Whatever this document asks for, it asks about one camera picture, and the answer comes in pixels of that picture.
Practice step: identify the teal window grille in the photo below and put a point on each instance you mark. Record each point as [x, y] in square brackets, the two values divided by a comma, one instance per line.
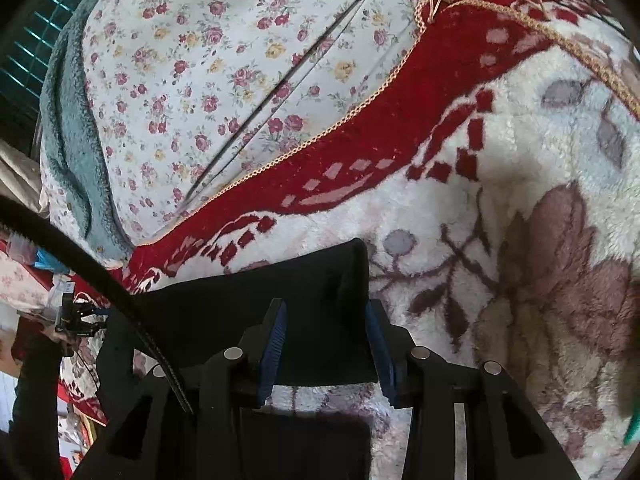
[30, 55]

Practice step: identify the white floral quilt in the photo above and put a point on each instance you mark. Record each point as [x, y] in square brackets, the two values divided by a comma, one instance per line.
[200, 85]

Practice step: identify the green plastic object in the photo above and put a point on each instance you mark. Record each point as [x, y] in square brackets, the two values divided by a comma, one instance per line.
[632, 425]

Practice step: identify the teal fleece jacket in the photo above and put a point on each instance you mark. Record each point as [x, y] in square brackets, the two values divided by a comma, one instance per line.
[75, 150]

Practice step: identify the pink floral pillow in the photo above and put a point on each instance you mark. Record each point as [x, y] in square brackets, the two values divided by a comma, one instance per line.
[17, 280]

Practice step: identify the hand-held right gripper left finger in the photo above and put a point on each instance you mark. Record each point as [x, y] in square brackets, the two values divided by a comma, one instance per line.
[272, 355]

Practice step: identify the black pants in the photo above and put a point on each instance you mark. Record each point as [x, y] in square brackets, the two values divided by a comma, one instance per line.
[320, 290]

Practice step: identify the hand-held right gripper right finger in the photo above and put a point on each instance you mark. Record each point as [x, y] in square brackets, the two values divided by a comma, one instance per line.
[381, 355]

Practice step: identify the blue plastic bag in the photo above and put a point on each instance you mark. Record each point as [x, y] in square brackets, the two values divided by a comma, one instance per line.
[47, 261]

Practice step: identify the beige fabric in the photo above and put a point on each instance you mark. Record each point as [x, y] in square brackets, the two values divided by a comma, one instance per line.
[17, 172]

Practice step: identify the red and white plush blanket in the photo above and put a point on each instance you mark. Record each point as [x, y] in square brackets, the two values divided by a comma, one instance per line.
[500, 210]

